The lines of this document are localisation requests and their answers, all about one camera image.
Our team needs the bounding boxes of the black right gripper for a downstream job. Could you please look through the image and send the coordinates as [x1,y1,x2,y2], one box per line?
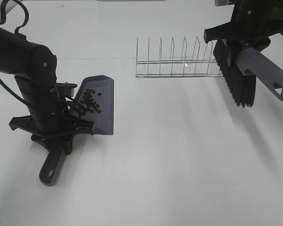
[204,0,283,67]

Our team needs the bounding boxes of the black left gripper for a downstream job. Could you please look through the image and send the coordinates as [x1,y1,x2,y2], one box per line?
[9,115,94,155]

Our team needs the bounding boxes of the grey hand brush black bristles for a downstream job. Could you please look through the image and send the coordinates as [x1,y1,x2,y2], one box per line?
[213,39,283,108]

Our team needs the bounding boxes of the pile of coffee beans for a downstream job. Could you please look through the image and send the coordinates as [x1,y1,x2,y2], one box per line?
[79,89,102,113]

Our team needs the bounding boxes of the grey plastic dustpan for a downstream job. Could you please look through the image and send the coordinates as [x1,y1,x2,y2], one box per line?
[39,75,114,186]

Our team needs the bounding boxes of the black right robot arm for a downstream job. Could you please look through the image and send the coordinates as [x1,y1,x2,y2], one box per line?
[204,0,283,66]

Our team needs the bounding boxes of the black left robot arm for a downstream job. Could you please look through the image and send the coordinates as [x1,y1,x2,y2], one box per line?
[0,27,93,155]

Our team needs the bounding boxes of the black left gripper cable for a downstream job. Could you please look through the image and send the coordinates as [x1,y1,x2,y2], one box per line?
[58,95,88,117]

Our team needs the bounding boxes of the chrome wire dish rack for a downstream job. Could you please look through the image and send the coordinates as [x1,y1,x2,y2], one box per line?
[135,36,222,78]

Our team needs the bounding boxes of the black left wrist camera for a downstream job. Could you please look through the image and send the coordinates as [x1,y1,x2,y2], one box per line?
[56,82,77,98]

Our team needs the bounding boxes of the black left arm hose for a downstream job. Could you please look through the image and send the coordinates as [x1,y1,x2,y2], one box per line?
[0,0,30,35]

